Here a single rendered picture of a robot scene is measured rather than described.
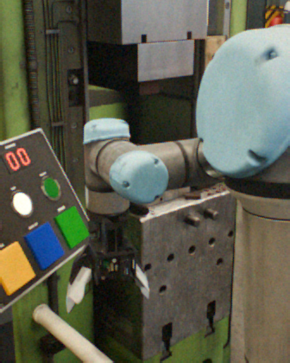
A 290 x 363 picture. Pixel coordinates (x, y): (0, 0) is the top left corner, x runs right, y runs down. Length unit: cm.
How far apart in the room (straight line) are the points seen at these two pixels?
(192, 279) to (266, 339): 118
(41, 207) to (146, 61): 50
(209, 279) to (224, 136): 131
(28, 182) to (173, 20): 60
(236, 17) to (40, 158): 94
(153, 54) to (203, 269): 67
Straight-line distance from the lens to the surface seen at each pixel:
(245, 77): 43
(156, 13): 144
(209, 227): 165
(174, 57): 149
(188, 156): 82
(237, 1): 188
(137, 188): 77
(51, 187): 118
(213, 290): 178
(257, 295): 50
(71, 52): 146
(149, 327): 163
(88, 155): 88
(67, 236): 116
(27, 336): 164
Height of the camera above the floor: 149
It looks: 18 degrees down
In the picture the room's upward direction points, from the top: straight up
